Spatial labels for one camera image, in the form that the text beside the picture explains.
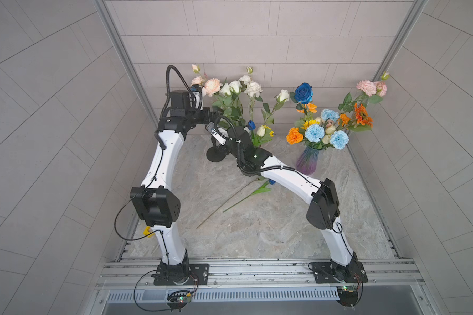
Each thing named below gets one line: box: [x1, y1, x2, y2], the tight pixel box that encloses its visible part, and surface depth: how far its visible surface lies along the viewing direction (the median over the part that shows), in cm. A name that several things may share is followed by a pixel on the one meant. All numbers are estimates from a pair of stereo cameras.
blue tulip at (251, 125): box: [247, 119, 257, 131], surface depth 82 cm
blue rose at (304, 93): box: [294, 82, 314, 105], surface depth 70 cm
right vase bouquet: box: [285, 71, 391, 174], surface depth 78 cm
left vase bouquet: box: [190, 63, 291, 147], surface depth 82 cm
